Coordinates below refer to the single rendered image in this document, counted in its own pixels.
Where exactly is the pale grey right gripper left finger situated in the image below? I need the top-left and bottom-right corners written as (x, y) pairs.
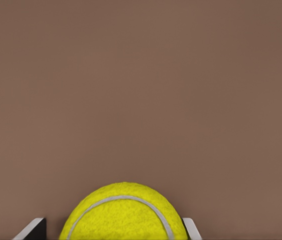
top-left (11, 217), bottom-right (47, 240)

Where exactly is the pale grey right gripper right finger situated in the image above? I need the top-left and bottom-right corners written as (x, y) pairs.
top-left (181, 217), bottom-right (204, 240)

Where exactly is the yellow tennis ball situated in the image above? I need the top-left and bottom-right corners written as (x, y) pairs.
top-left (58, 181), bottom-right (189, 240)

